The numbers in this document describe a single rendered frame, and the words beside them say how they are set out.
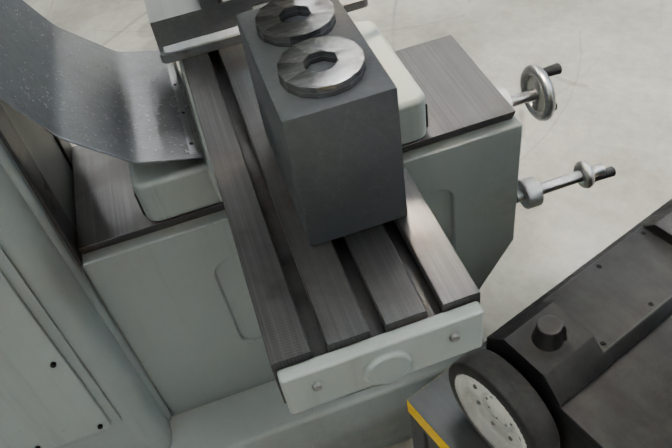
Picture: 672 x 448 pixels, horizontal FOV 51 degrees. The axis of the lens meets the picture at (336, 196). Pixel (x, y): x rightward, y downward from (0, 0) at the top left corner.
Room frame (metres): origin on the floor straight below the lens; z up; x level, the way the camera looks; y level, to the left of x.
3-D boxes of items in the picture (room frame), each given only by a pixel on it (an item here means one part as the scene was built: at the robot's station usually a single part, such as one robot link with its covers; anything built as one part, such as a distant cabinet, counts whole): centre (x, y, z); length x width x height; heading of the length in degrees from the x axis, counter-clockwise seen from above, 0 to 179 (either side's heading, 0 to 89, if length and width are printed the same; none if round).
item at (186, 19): (1.06, 0.07, 0.99); 0.35 x 0.15 x 0.11; 100
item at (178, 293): (0.99, 0.07, 0.44); 0.80 x 0.30 x 0.60; 100
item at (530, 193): (0.95, -0.46, 0.52); 0.22 x 0.06 x 0.06; 100
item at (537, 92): (1.08, -0.40, 0.64); 0.16 x 0.12 x 0.12; 100
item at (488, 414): (0.51, -0.20, 0.50); 0.20 x 0.05 x 0.20; 28
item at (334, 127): (0.64, 0.00, 1.04); 0.22 x 0.12 x 0.20; 10
